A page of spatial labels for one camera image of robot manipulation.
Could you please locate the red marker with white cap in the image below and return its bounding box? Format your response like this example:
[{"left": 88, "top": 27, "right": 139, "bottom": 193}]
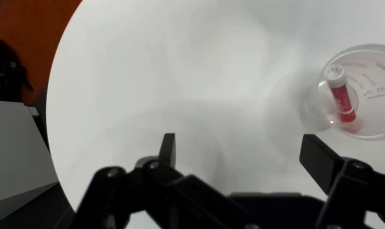
[{"left": 322, "top": 63, "right": 359, "bottom": 125}]

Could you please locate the clear plastic measuring cup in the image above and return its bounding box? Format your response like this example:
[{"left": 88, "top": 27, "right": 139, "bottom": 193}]
[{"left": 303, "top": 44, "right": 385, "bottom": 142}]

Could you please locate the black helmet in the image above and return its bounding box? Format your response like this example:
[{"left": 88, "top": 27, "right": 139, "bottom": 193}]
[{"left": 0, "top": 36, "right": 34, "bottom": 104}]

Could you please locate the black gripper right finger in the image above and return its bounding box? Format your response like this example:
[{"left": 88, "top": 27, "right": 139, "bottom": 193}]
[{"left": 298, "top": 134, "right": 385, "bottom": 229}]

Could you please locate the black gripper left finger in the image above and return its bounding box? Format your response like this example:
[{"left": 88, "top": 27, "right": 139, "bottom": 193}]
[{"left": 69, "top": 133, "right": 260, "bottom": 229}]

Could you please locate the orange floor mat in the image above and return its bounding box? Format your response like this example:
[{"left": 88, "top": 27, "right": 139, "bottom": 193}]
[{"left": 0, "top": 0, "right": 82, "bottom": 107}]

